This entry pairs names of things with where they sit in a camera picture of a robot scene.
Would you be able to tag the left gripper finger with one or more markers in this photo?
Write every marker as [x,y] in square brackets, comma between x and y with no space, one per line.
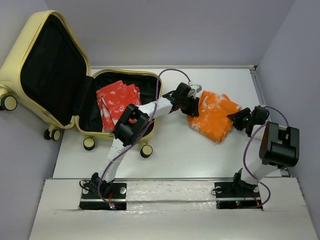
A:
[178,105]
[191,107]

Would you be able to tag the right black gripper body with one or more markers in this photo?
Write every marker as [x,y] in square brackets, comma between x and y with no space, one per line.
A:
[243,124]

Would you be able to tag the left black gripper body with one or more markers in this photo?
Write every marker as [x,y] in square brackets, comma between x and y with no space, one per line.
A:
[182,100]

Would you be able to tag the orange cloth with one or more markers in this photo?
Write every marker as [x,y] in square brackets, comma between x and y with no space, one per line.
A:
[213,121]

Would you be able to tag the red cloth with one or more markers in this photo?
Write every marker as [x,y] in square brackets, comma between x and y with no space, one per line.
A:
[113,99]

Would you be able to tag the yellow suitcase with black lining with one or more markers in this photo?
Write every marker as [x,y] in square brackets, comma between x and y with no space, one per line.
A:
[48,72]

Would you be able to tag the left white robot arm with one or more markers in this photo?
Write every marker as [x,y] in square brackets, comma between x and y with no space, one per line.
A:
[135,121]

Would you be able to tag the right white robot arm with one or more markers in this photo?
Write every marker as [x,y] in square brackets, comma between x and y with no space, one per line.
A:
[279,145]

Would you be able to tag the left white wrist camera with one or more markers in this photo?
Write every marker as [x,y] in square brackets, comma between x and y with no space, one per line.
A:
[195,88]

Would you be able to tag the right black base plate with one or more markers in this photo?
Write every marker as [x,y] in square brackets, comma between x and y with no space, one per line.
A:
[230,197]

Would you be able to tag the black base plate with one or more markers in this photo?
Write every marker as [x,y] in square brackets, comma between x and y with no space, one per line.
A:
[113,200]
[230,197]

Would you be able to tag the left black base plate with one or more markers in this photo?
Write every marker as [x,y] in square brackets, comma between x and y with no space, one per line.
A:
[113,200]

